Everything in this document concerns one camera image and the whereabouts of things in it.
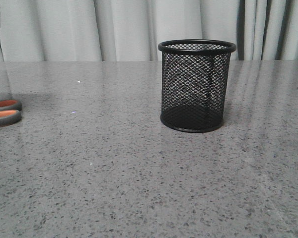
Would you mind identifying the grey curtain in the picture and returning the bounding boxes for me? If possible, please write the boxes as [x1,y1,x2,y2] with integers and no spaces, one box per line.
[0,0,298,61]

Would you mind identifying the black mesh pen holder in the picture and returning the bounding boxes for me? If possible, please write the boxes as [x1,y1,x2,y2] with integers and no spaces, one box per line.
[158,39,236,133]

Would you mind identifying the grey orange scissors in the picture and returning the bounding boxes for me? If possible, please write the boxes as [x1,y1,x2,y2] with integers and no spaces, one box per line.
[0,100,22,127]

